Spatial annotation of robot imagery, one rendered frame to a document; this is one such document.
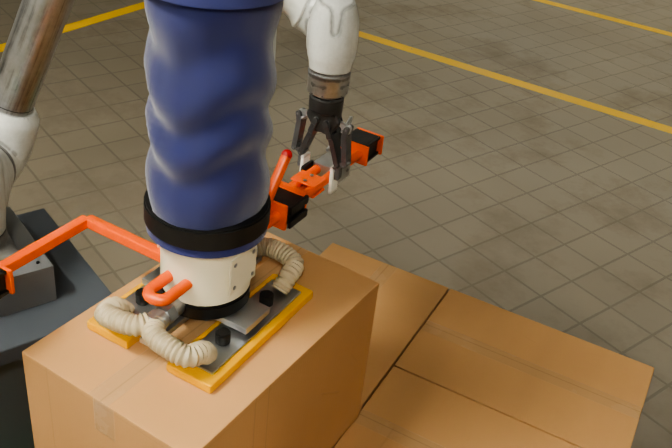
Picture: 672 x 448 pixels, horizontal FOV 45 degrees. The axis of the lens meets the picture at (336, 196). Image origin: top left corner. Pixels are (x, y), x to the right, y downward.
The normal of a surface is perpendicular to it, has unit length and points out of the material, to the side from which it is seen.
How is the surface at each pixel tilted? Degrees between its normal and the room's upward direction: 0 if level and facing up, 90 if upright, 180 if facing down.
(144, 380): 0
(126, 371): 0
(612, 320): 0
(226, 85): 80
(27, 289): 90
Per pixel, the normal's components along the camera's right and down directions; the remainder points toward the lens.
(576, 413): 0.10, -0.85
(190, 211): -0.19, 0.35
